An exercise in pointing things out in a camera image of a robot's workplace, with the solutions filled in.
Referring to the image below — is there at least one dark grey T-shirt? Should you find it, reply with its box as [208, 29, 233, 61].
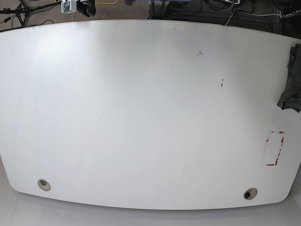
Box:
[277, 44, 301, 113]

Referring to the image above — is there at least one right table cable grommet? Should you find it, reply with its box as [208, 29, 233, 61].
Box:
[244, 188, 258, 200]

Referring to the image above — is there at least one white cable on floor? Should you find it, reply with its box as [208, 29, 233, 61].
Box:
[224, 11, 283, 26]

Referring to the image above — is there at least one table cable grommet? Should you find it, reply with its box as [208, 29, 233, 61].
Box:
[38, 179, 51, 192]
[244, 188, 258, 200]

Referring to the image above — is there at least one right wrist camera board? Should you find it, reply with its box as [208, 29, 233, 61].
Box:
[61, 0, 77, 14]

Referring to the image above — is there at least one left table cable grommet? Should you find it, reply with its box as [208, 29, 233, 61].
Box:
[38, 179, 51, 192]

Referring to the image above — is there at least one white power strip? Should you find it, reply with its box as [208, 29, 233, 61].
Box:
[280, 7, 301, 19]

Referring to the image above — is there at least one yellow cable on floor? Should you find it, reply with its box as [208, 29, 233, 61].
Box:
[71, 0, 118, 22]

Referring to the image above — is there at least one red tape rectangle marking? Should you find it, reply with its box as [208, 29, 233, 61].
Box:
[263, 131, 285, 166]

